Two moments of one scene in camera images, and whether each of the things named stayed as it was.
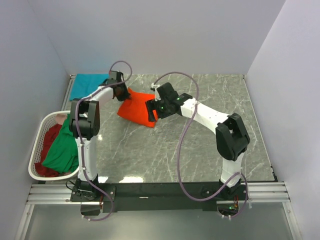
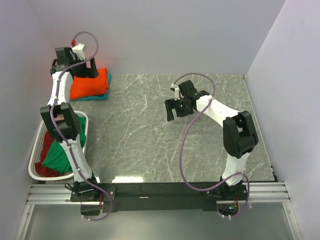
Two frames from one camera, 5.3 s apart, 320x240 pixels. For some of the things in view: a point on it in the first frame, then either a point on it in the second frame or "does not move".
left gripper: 126,96 -> 92,72
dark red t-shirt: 49,140 does not move
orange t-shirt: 135,110 -> 83,86
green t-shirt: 63,156 does not move
